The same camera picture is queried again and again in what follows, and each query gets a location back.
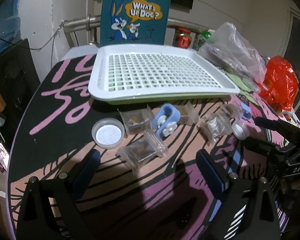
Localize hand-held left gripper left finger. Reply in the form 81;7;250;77
16;149;102;240

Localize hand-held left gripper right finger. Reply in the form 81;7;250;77
195;149;282;240

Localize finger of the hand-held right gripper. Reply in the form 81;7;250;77
254;116;300;137
242;137;290;160

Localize blue plastic clip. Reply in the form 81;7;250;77
239;102;252;120
151;103;181;138

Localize small round clear container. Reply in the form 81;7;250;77
231;120;249;139

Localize white round plastic lid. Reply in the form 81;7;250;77
92;118;125;149

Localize clear packet with brown cube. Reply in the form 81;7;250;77
176;102;200;125
197;112;233;145
117;105;154;135
221;102;243;120
116;130;168;168

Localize white perforated tray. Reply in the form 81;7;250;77
88;44;240;100

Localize pink and black printed mat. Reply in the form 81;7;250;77
6;54;300;240

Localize red plastic bag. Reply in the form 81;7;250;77
259;56;299;112

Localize clear plastic case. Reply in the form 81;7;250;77
242;76;262;93

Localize clear plastic bag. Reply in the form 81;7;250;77
197;22;268;84

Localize lit smartphone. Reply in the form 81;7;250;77
0;142;10;170

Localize green and white carton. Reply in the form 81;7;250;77
194;29;215;50

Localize glass jar with red label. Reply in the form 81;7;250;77
172;27;193;48

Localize teal cartoon tote bag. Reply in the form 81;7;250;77
100;0;173;47

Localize metal railing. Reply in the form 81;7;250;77
64;14;210;49

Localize blue water jug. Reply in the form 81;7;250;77
0;0;23;58

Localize black cable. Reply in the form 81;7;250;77
0;21;65;52

